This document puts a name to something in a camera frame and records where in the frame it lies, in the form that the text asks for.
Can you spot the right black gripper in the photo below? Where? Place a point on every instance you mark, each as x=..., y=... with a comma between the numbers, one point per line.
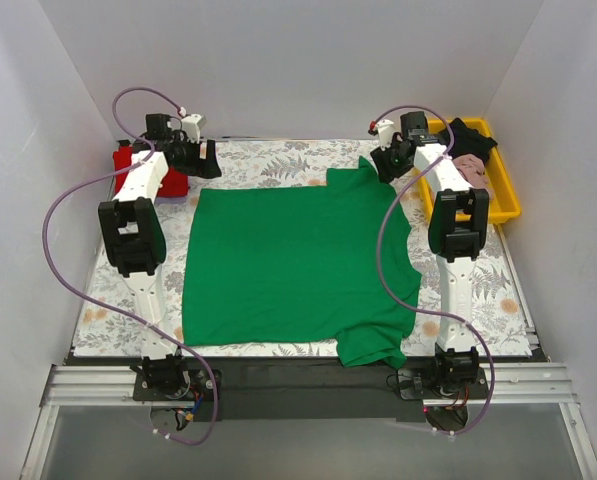
x=388, y=163

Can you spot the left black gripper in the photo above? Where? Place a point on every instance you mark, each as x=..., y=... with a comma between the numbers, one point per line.
x=203, y=158

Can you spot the green t shirt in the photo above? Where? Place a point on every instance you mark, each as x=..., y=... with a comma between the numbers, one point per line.
x=303, y=264

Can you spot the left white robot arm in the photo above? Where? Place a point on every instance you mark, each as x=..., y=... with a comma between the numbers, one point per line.
x=132, y=235

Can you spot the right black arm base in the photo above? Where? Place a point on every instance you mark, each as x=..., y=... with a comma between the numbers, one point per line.
x=444, y=384

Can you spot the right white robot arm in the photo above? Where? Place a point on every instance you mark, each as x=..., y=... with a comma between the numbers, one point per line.
x=458, y=226

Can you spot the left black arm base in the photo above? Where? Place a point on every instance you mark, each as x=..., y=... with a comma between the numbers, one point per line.
x=172, y=381

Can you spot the red folded t shirt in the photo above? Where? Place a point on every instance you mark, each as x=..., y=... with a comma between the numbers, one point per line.
x=174, y=184

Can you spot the black crumpled t shirt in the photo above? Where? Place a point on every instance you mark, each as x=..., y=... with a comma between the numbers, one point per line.
x=469, y=141

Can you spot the pink crumpled t shirt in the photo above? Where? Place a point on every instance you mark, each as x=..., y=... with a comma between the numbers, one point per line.
x=473, y=171

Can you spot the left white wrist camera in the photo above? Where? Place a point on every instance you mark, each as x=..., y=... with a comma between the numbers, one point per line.
x=192, y=125

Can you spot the aluminium frame rail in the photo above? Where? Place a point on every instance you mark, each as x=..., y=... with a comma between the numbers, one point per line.
x=307, y=419

